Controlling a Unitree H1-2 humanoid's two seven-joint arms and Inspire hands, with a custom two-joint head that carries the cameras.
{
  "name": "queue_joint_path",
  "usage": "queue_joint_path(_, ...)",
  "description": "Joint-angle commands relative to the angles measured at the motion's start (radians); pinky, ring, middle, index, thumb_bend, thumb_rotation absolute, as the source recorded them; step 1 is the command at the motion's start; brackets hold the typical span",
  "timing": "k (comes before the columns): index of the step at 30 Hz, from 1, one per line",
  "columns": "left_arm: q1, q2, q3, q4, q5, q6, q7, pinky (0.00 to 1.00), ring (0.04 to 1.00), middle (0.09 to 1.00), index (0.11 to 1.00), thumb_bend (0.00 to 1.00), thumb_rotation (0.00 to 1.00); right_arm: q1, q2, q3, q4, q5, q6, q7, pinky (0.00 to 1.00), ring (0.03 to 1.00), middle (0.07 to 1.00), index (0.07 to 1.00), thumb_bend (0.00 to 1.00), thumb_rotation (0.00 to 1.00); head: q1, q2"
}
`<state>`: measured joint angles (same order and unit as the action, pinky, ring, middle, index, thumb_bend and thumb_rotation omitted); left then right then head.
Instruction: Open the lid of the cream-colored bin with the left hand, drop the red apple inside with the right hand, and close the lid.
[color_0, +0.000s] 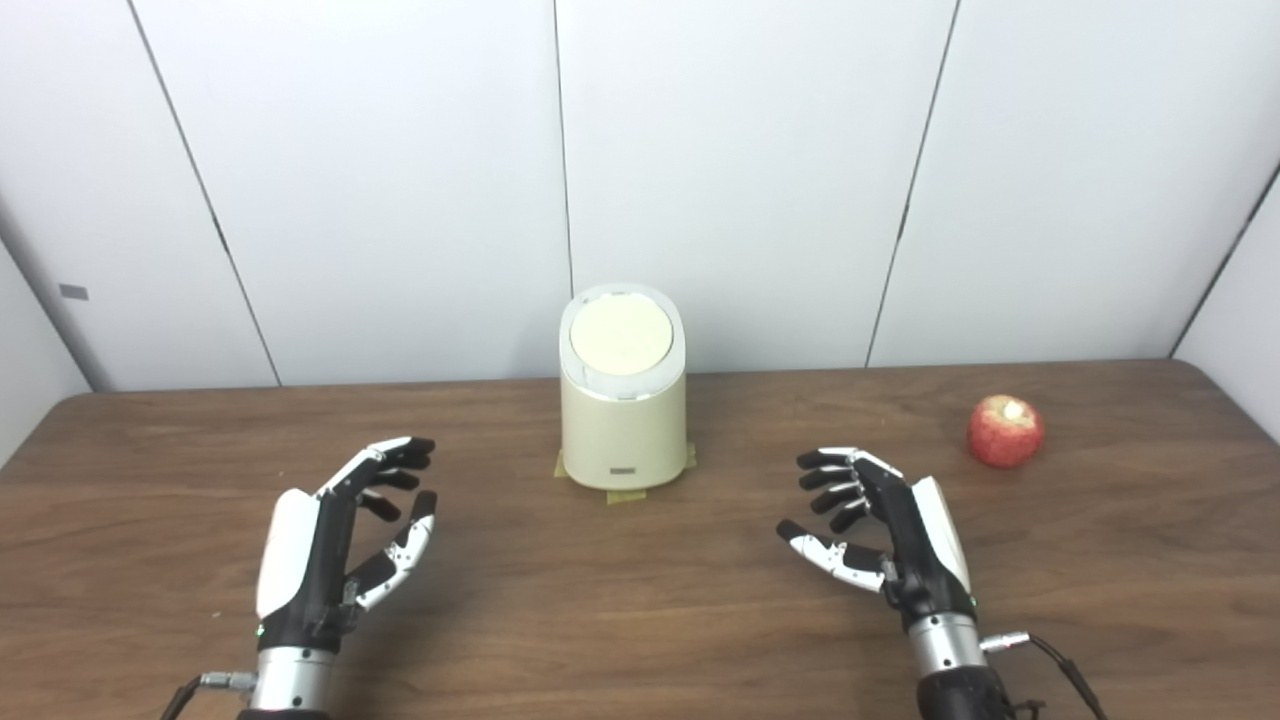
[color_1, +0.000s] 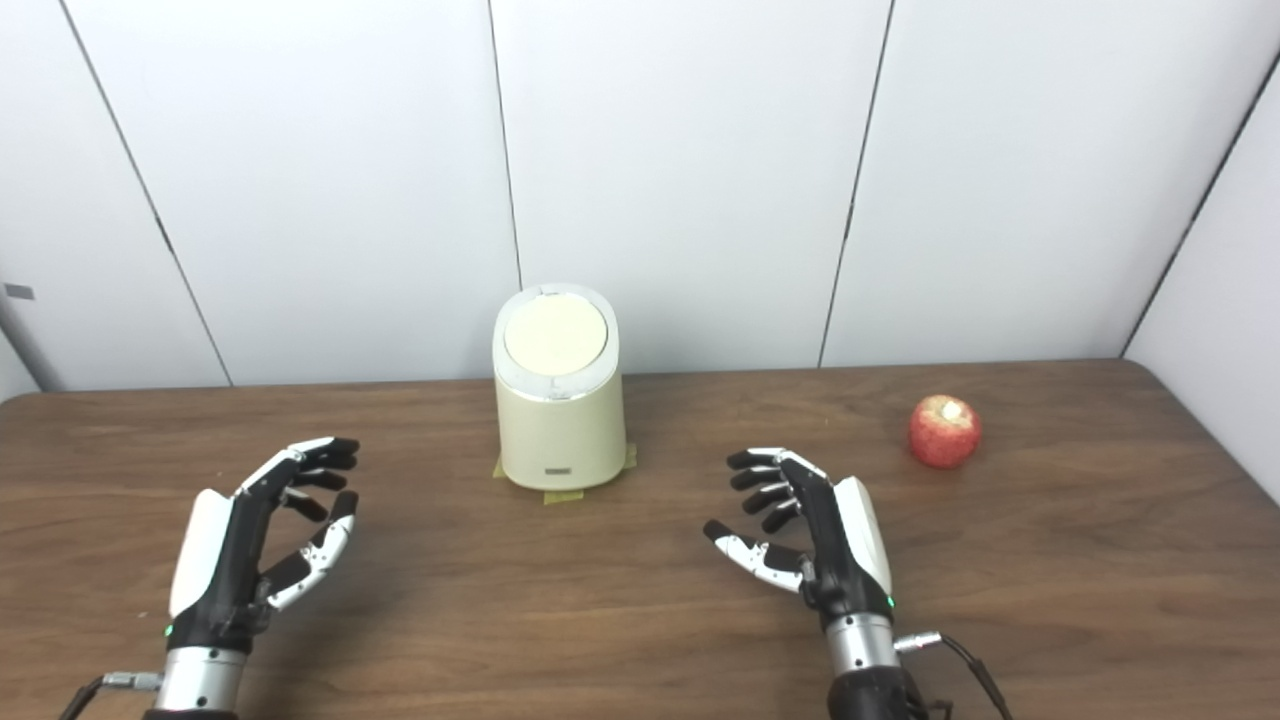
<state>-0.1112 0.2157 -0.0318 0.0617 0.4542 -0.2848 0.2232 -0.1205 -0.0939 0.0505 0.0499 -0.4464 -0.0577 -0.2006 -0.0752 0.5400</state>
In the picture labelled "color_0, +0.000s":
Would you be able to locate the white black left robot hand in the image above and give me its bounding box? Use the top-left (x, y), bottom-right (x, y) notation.
top-left (255, 436), bottom-right (439, 653)

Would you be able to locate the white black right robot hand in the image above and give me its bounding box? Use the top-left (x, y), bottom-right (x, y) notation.
top-left (776, 447), bottom-right (976, 631)

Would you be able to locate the red apple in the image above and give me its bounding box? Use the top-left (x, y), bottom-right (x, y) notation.
top-left (966, 394), bottom-right (1044, 469)

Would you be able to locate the cream-colored bin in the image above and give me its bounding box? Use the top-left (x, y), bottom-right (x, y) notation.
top-left (558, 283), bottom-right (689, 491)

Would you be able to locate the cream round bin lid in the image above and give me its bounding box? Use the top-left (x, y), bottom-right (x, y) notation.
top-left (569, 295), bottom-right (674, 377)

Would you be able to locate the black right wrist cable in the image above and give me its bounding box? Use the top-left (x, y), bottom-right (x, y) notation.
top-left (980, 631), bottom-right (1109, 720)

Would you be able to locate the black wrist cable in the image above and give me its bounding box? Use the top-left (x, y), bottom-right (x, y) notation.
top-left (980, 631), bottom-right (1109, 720)
top-left (160, 672), bottom-right (259, 720)

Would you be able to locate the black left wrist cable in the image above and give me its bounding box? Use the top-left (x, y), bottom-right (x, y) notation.
top-left (160, 672), bottom-right (259, 720)

